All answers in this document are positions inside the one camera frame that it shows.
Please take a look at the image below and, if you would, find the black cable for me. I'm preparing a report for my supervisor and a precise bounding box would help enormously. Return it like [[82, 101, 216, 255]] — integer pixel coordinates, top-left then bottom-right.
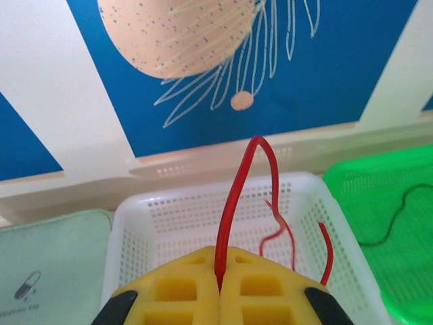
[[358, 183, 433, 246]]

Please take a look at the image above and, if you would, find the mint green pouch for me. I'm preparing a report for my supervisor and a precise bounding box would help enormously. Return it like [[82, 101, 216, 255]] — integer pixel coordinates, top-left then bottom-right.
[[0, 209, 113, 325]]

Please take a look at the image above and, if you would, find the white plastic basket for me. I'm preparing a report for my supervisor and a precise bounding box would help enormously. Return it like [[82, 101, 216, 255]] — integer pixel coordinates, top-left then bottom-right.
[[100, 171, 393, 325]]

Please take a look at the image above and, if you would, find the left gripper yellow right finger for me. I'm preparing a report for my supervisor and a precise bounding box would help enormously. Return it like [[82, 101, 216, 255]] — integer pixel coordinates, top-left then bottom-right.
[[219, 246, 355, 325]]

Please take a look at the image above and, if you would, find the blue wall poster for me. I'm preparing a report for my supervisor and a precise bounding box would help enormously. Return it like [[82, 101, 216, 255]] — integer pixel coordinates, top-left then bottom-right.
[[0, 0, 433, 182]]

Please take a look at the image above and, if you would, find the red cable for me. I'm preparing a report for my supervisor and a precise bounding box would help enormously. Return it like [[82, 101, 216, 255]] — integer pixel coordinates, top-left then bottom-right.
[[214, 135, 335, 295]]

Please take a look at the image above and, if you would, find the green plastic basket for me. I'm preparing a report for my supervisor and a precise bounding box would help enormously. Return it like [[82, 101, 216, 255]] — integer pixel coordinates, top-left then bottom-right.
[[321, 144, 433, 322]]

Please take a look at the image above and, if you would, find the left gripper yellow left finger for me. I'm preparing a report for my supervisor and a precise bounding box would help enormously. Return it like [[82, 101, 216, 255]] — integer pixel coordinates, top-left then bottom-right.
[[90, 246, 221, 325]]

